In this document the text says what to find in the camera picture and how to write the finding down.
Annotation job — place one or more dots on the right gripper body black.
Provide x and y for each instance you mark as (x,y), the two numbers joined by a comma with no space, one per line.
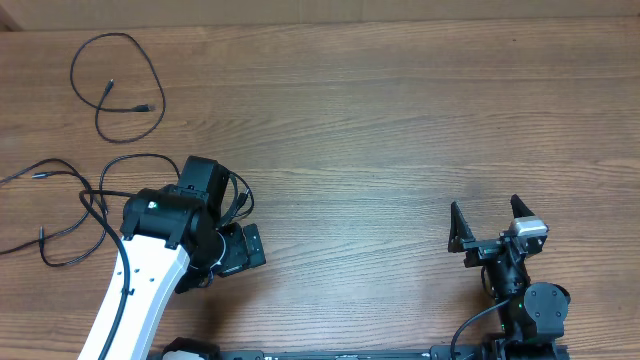
(481,252)

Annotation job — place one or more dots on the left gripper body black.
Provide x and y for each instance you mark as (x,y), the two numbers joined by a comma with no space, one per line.
(235,257)

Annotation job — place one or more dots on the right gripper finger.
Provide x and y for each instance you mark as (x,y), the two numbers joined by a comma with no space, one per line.
(460,232)
(519,208)

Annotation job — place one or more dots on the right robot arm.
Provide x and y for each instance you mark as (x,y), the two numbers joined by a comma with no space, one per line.
(531,314)

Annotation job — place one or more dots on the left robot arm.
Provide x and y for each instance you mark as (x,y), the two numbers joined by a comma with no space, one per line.
(172,240)

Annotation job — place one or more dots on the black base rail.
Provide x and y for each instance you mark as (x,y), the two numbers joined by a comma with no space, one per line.
(184,348)

